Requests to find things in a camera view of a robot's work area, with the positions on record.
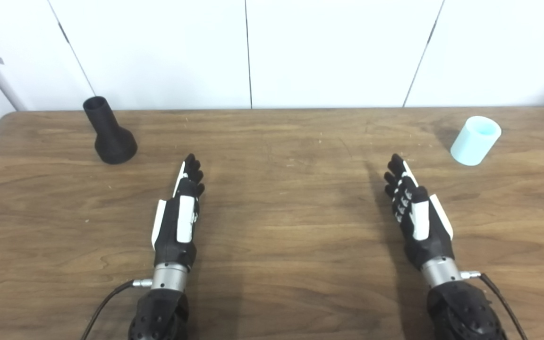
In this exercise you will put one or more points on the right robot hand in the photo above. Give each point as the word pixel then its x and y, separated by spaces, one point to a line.
pixel 425 231

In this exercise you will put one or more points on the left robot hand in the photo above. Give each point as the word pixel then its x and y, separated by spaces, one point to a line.
pixel 173 226

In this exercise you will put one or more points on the black nozzle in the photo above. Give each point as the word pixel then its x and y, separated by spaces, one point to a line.
pixel 114 141

